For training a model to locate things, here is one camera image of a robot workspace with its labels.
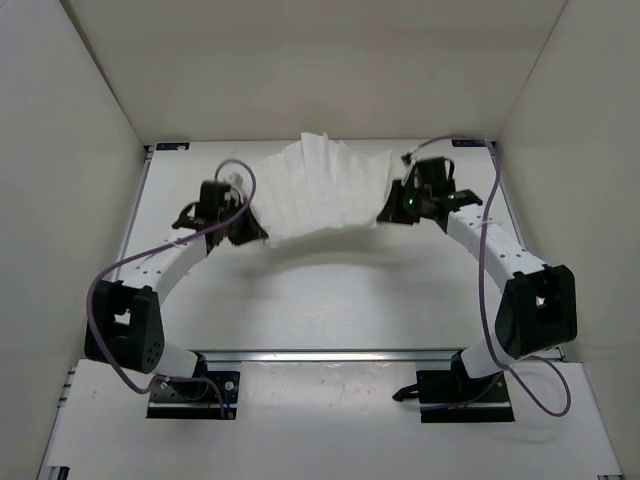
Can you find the right aluminium side rail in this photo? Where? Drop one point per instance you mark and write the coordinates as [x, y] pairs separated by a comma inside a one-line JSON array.
[[500, 164]]

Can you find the left blue corner label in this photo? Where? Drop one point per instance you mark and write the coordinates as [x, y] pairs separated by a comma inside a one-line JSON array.
[[172, 146]]

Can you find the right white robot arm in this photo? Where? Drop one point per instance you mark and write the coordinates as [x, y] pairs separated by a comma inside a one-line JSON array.
[[537, 309]]

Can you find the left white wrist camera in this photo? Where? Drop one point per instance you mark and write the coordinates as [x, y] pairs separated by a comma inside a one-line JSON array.
[[236, 180]]

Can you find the blue corner label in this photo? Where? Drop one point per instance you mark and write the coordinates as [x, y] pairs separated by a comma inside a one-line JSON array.
[[467, 143], [172, 146]]

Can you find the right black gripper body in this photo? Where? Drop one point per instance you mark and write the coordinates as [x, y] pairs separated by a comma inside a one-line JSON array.
[[421, 197]]

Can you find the white pleated skirt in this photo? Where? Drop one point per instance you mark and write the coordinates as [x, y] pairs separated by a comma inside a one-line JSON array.
[[317, 185]]

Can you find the left aluminium side rail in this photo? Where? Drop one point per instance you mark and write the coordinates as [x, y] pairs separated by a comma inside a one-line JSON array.
[[149, 151]]

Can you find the right blue corner label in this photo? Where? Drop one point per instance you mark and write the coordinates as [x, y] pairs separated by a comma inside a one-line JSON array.
[[467, 143]]

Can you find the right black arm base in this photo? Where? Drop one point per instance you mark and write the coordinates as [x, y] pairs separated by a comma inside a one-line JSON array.
[[452, 397]]

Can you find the aluminium side rail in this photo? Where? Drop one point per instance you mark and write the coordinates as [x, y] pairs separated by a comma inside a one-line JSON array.
[[149, 151], [500, 164]]

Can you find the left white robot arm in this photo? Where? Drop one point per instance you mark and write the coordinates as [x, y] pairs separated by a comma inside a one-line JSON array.
[[125, 328]]

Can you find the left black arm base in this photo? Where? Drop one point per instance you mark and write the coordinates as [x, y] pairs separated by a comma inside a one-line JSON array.
[[216, 399]]

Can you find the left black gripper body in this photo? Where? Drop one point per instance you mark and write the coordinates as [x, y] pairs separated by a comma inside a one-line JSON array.
[[233, 210]]

